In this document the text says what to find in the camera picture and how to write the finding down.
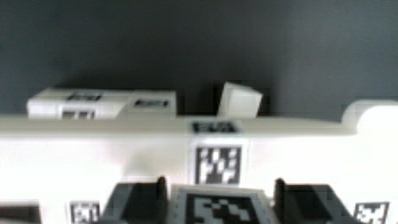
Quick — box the white chair back frame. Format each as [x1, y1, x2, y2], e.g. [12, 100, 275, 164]
[0, 99, 398, 224]

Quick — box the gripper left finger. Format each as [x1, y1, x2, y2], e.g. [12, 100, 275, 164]
[97, 176, 166, 224]

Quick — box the white chair leg block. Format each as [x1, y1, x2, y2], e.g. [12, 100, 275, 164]
[26, 88, 177, 119]
[165, 185, 280, 224]
[216, 82, 262, 118]

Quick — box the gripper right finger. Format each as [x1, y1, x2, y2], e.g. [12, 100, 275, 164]
[273, 179, 358, 224]

